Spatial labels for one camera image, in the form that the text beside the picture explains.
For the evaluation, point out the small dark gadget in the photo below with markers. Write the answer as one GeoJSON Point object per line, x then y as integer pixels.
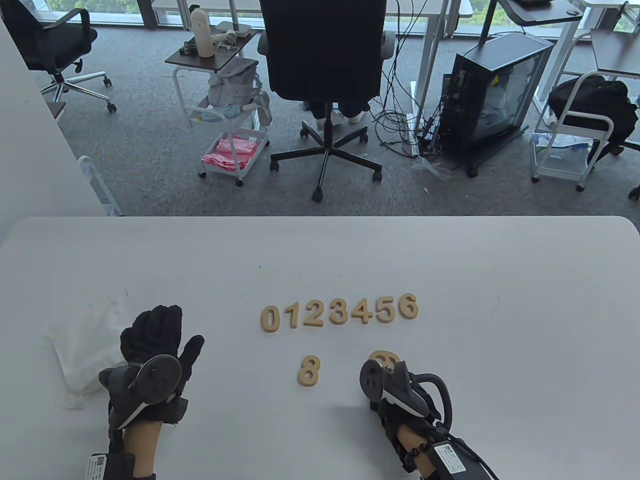
{"type": "Point", "coordinates": [187, 48]}

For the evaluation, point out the white cart with dark top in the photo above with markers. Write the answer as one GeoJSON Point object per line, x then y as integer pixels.
{"type": "Point", "coordinates": [615, 55]}
{"type": "Point", "coordinates": [200, 59]}

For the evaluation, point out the black high-back office chair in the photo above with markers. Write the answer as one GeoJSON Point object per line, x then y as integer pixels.
{"type": "Point", "coordinates": [322, 50]}

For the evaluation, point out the person's right hand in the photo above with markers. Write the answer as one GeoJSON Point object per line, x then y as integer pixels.
{"type": "Point", "coordinates": [387, 425]}

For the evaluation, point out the pink folded cloths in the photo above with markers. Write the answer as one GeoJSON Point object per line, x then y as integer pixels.
{"type": "Point", "coordinates": [230, 152]}

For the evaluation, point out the black bag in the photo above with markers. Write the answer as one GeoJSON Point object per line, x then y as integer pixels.
{"type": "Point", "coordinates": [590, 107]}

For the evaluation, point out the looped tailed wooden number block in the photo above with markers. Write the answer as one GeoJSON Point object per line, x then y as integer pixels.
{"type": "Point", "coordinates": [385, 353]}
{"type": "Point", "coordinates": [402, 309]}

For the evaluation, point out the black grey hand controller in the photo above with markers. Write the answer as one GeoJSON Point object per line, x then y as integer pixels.
{"type": "Point", "coordinates": [160, 375]}
{"type": "Point", "coordinates": [372, 380]}

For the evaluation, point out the cream cylindrical bottle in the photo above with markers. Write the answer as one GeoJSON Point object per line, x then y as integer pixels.
{"type": "Point", "coordinates": [201, 35]}

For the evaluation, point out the person's left hand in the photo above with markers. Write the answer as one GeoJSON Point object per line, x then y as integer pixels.
{"type": "Point", "coordinates": [152, 332]}

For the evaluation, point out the black forearm sensor box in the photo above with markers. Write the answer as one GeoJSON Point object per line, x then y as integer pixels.
{"type": "Point", "coordinates": [455, 460]}
{"type": "Point", "coordinates": [111, 467]}

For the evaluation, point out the clear plastic bag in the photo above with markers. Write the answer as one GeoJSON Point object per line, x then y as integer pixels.
{"type": "Point", "coordinates": [432, 169]}

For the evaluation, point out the white flat box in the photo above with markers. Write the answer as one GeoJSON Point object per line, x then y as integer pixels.
{"type": "Point", "coordinates": [235, 27]}

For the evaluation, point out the hooked flat-top wooden number block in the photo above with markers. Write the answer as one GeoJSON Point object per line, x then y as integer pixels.
{"type": "Point", "coordinates": [393, 313]}

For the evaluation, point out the white handheld device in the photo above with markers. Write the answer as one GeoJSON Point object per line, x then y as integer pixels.
{"type": "Point", "coordinates": [227, 36]}

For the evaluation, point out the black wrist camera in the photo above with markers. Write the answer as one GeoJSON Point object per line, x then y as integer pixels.
{"type": "Point", "coordinates": [175, 411]}

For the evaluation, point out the black monitor stand table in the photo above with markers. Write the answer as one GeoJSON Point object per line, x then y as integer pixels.
{"type": "Point", "coordinates": [540, 12]}

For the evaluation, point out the double-bump wooden number block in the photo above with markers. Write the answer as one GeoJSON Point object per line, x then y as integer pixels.
{"type": "Point", "coordinates": [344, 317]}

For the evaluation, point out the person's left forearm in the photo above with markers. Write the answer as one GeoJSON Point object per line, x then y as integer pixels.
{"type": "Point", "coordinates": [142, 445]}

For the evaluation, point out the curved flat-base wooden number block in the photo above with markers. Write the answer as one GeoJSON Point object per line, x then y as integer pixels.
{"type": "Point", "coordinates": [315, 324]}

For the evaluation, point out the angular wooden number block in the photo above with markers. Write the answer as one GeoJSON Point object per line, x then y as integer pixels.
{"type": "Point", "coordinates": [366, 312]}

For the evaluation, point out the straight wooden number block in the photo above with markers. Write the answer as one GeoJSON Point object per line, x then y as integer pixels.
{"type": "Point", "coordinates": [294, 317]}

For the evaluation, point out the light blue pouch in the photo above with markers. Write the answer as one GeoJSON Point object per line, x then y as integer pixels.
{"type": "Point", "coordinates": [217, 114]}

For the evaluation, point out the clear blue plastic packets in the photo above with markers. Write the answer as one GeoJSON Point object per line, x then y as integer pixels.
{"type": "Point", "coordinates": [565, 142]}

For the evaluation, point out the grey backpack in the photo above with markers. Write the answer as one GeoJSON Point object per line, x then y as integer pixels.
{"type": "Point", "coordinates": [232, 82]}

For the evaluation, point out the black computer tower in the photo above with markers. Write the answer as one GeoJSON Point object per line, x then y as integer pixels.
{"type": "Point", "coordinates": [495, 85]}

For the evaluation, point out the black mesh office chair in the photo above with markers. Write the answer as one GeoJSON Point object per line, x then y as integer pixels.
{"type": "Point", "coordinates": [50, 40]}

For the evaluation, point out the double-loop wooden number block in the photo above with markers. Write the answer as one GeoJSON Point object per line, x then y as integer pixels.
{"type": "Point", "coordinates": [309, 371]}

